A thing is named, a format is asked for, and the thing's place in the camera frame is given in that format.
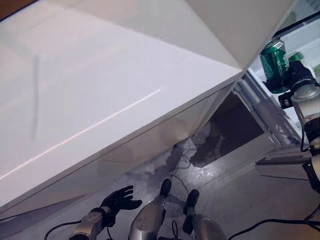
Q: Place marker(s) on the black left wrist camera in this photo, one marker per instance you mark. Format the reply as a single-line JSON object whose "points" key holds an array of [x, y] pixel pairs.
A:
{"points": [[111, 220]]}

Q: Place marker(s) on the black framed glass window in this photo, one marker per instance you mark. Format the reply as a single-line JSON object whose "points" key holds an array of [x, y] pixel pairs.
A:
{"points": [[3, 7]]}

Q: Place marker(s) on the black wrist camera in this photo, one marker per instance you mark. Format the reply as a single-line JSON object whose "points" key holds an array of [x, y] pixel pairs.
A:
{"points": [[111, 220], [285, 100]]}

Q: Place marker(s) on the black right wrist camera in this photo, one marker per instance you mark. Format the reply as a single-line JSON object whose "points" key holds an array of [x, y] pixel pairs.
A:
{"points": [[285, 100]]}

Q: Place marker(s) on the white counter cabinet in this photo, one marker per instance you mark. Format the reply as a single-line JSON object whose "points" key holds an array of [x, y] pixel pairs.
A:
{"points": [[100, 100]]}

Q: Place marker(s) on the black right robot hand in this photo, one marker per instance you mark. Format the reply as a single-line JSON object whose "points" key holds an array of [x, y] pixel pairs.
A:
{"points": [[300, 72]]}

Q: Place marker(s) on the fridge drawer white bin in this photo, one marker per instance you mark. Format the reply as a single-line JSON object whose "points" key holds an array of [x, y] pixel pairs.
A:
{"points": [[275, 120]]}

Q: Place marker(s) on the black robot foot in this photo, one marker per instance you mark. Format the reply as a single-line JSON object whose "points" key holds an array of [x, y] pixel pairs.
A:
{"points": [[192, 201], [165, 187]]}

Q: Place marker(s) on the silver right robot leg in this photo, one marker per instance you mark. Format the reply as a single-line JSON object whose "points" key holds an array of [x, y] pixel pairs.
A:
{"points": [[205, 227]]}

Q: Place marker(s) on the black right robot foot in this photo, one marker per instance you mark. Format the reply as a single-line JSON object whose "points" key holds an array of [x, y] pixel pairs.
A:
{"points": [[192, 201]]}

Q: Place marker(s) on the black left robot foot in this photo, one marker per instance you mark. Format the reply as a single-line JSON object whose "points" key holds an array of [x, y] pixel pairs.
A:
{"points": [[165, 187]]}

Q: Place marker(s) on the tall white side panel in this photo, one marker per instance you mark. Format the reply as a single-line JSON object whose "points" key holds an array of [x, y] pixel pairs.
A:
{"points": [[237, 25]]}

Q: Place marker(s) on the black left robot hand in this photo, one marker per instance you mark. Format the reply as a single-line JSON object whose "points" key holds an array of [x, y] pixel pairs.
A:
{"points": [[120, 202]]}

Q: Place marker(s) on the green soda can orange stripe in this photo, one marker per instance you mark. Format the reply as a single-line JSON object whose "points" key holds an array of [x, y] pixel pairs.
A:
{"points": [[273, 62]]}

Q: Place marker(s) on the stainless steel fridge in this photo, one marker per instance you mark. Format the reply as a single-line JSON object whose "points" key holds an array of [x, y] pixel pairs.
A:
{"points": [[237, 120]]}

